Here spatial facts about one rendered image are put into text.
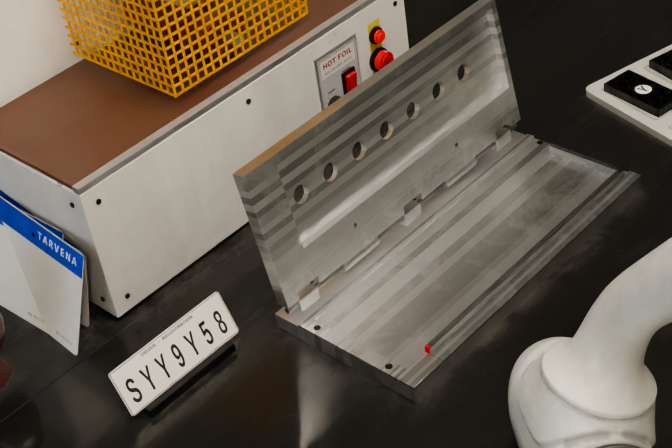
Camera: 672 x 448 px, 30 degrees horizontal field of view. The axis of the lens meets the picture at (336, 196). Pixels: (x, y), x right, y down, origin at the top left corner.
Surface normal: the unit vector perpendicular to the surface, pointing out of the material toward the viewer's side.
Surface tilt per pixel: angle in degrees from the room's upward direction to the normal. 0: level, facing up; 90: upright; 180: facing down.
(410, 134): 80
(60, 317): 69
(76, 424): 0
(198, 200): 90
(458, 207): 0
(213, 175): 90
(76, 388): 0
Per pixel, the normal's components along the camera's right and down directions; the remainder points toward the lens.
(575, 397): -0.26, -0.44
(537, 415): -0.92, -0.13
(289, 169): 0.69, 0.18
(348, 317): -0.13, -0.80
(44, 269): -0.72, 0.17
